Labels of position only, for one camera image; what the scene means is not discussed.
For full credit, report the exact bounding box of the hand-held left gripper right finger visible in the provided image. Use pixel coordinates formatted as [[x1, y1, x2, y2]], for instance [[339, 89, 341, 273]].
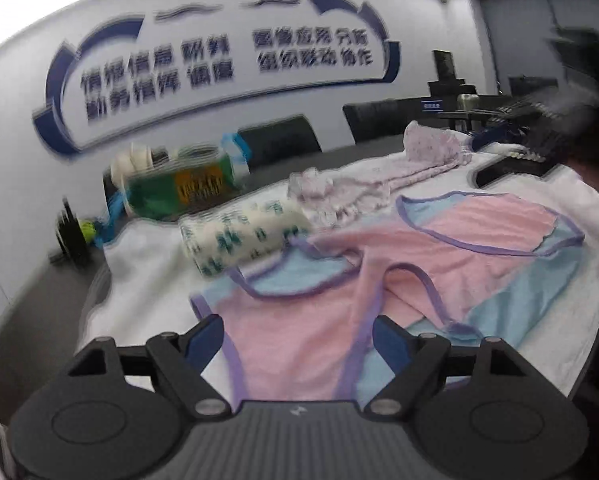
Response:
[[369, 314, 543, 418]]

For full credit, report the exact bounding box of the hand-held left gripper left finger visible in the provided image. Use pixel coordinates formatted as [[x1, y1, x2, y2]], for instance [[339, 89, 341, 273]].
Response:
[[54, 313, 230, 418]]

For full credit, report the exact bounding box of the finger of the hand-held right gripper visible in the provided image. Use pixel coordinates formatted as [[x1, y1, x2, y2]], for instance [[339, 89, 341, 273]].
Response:
[[472, 110, 535, 150], [473, 156, 563, 189]]

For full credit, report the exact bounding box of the pink and blue garment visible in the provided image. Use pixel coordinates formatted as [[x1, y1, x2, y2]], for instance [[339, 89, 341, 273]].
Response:
[[189, 191, 586, 408]]

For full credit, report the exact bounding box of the black equipment stack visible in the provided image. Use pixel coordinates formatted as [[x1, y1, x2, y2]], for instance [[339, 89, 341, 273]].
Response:
[[427, 50, 480, 112]]

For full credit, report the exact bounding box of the grey window blind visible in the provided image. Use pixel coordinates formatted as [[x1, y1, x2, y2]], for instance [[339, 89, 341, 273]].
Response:
[[479, 0, 599, 96]]

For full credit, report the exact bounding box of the black office chair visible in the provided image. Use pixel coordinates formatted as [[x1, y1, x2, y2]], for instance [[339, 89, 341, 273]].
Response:
[[236, 116, 323, 171], [343, 99, 430, 143]]

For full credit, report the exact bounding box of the green floral folded cloth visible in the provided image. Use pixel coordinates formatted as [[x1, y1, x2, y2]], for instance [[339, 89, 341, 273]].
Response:
[[179, 199, 313, 278]]

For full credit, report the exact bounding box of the pale pink floral garment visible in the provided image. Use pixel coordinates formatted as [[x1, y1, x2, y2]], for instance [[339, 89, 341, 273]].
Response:
[[286, 121, 475, 228]]

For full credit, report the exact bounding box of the white blanket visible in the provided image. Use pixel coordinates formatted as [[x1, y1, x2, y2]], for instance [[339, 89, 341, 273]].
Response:
[[79, 147, 599, 403]]

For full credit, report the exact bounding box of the cream plush item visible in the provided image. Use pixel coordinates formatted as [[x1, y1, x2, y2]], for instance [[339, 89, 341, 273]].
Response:
[[112, 142, 154, 177]]

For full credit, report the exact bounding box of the green bag with blue handles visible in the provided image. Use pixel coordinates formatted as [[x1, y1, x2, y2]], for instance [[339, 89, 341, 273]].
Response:
[[96, 132, 252, 248]]

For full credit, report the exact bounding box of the blue lettered wall sign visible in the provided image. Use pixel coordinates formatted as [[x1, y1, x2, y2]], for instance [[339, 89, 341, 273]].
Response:
[[32, 0, 403, 158]]

